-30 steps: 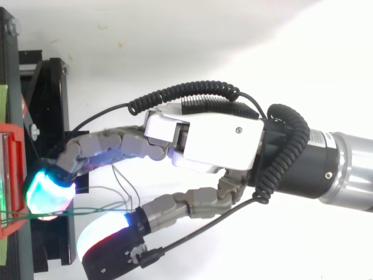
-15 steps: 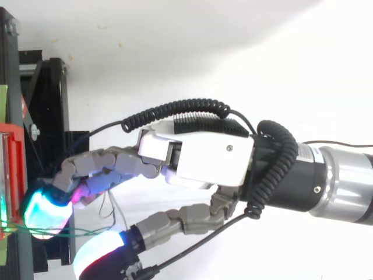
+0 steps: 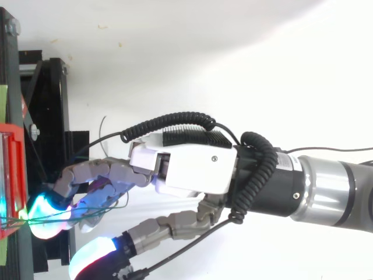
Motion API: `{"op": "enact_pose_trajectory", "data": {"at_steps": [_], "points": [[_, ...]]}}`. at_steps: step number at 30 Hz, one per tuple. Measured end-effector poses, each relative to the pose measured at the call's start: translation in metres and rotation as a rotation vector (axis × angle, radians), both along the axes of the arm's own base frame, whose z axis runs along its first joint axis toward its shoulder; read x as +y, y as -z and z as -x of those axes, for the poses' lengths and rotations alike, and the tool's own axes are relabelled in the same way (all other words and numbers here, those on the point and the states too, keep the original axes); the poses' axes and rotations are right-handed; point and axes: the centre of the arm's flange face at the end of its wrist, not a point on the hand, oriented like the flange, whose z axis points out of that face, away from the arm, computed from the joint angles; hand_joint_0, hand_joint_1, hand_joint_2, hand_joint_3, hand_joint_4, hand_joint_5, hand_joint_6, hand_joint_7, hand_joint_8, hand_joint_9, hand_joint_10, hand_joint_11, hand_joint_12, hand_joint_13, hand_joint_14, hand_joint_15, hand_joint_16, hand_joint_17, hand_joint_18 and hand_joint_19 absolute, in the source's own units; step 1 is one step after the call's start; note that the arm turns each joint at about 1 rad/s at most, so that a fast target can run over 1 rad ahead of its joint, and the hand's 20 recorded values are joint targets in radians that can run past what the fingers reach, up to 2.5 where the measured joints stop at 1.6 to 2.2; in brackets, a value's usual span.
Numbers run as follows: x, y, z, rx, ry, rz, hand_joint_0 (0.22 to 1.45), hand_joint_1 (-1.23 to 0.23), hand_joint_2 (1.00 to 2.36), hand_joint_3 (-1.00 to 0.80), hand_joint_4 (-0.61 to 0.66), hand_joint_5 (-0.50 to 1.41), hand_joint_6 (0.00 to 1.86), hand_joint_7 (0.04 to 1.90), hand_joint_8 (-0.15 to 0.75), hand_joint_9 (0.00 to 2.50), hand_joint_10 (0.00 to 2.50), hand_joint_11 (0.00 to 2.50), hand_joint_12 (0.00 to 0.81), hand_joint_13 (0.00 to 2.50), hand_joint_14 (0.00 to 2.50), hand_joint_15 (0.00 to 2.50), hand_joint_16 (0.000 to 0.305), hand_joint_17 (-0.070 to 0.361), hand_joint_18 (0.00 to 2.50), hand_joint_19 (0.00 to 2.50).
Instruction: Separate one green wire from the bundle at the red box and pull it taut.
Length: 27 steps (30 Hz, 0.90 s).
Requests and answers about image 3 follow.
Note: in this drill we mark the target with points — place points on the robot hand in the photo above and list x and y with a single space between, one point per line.
192 169

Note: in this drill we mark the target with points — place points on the black stand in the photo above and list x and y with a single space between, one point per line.
49 111

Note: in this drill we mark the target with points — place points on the red bin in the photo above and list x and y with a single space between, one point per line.
13 181

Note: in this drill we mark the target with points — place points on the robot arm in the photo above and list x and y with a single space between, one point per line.
320 189

